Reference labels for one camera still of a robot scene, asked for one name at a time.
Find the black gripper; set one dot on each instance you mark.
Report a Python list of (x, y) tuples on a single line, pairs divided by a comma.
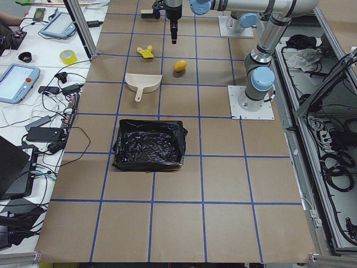
[(174, 12)]

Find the round yellow bread bun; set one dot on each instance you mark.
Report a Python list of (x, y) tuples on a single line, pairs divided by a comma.
[(180, 66)]

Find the twisted bread piece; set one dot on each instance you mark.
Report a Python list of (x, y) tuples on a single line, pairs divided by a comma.
[(140, 49)]

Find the beige plastic dustpan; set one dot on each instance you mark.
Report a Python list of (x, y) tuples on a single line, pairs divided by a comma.
[(142, 83)]

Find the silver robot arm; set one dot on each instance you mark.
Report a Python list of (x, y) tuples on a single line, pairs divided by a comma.
[(281, 13), (240, 20)]

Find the bin with black trash bag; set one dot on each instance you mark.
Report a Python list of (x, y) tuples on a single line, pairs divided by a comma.
[(144, 145)]

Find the yellow tape roll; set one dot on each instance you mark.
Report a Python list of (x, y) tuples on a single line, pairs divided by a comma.
[(68, 57)]

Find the upper blue teach pendant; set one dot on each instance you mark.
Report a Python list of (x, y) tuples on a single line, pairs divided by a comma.
[(60, 26)]

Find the blue teach pendant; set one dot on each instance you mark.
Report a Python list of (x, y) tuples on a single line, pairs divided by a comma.
[(60, 26), (17, 81)]

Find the white crumpled cloth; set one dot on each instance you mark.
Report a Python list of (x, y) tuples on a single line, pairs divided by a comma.
[(305, 59)]

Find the smartphone on desk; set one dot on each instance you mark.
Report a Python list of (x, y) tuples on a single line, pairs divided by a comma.
[(39, 14)]

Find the small black bowl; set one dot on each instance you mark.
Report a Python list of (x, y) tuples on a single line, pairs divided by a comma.
[(25, 57)]

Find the lower blue teach pendant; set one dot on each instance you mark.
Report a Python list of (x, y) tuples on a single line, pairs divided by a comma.
[(17, 81)]

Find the black power adapter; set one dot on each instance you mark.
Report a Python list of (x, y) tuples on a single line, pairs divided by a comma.
[(44, 134)]

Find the black laptop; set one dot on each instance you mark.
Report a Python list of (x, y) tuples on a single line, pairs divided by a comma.
[(18, 166)]

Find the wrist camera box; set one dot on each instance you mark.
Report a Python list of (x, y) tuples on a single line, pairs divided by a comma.
[(150, 14)]

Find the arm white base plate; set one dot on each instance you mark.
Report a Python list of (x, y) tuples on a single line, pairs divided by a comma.
[(241, 107), (224, 33)]

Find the aluminium frame post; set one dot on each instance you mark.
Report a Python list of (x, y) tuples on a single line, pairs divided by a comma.
[(78, 19)]

